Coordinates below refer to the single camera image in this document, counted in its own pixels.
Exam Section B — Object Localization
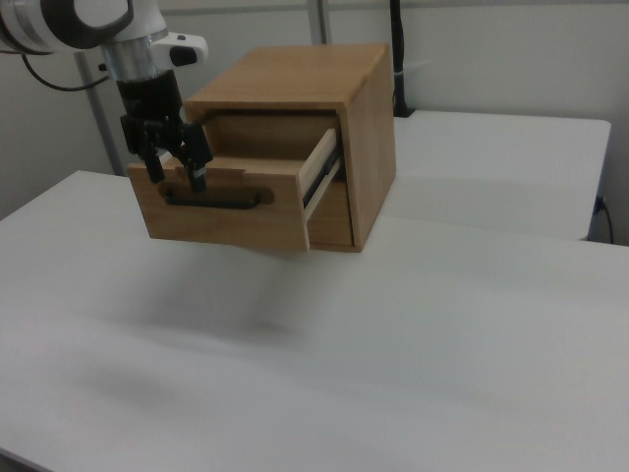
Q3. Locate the black camera stand pole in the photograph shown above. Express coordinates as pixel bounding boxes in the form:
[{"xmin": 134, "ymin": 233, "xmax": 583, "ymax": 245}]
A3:
[{"xmin": 389, "ymin": 0, "xmax": 415, "ymax": 119}]

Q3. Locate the wooden drawer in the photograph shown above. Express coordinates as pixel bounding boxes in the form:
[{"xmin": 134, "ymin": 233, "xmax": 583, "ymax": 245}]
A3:
[{"xmin": 127, "ymin": 114, "xmax": 342, "ymax": 253}]

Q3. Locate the wooden drawer cabinet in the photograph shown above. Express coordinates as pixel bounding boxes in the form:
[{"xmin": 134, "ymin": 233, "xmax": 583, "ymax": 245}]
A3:
[{"xmin": 185, "ymin": 42, "xmax": 398, "ymax": 255}]

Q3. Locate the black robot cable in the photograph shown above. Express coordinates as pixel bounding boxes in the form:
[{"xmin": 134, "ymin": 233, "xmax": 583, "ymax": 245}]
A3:
[{"xmin": 17, "ymin": 52, "xmax": 110, "ymax": 92}]

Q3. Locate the black power cable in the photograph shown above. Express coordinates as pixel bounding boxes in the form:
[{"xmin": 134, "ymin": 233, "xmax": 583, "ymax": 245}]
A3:
[{"xmin": 595, "ymin": 195, "xmax": 615, "ymax": 245}]

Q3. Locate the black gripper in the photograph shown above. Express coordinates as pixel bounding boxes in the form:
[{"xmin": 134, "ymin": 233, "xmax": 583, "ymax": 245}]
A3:
[{"xmin": 116, "ymin": 69, "xmax": 214, "ymax": 194}]

